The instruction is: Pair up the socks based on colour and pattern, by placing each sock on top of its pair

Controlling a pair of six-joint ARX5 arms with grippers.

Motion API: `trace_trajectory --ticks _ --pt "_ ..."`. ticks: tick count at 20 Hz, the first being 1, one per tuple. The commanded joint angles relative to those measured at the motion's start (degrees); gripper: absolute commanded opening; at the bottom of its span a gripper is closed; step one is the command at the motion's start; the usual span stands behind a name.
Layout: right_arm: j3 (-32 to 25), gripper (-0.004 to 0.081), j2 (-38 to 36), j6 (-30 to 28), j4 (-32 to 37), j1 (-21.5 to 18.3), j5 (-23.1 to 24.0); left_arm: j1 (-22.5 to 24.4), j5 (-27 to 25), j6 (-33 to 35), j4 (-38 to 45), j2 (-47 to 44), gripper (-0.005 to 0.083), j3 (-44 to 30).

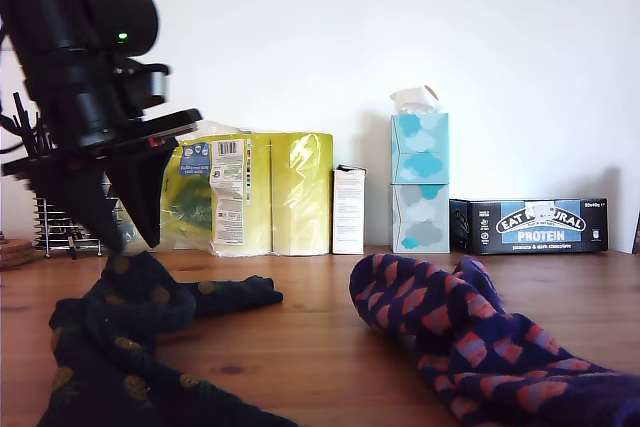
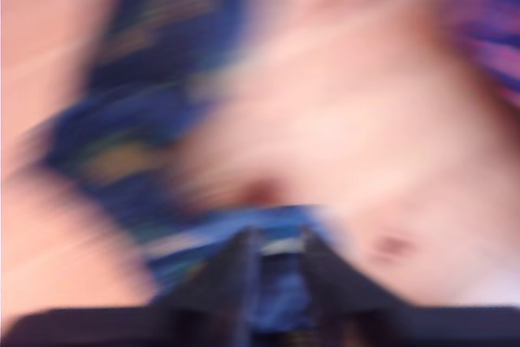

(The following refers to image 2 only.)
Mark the purple pink patterned sock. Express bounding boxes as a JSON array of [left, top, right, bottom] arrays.
[[440, 0, 520, 111]]

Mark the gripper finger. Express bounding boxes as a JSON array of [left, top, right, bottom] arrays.
[[154, 228, 262, 347], [300, 227, 408, 331]]

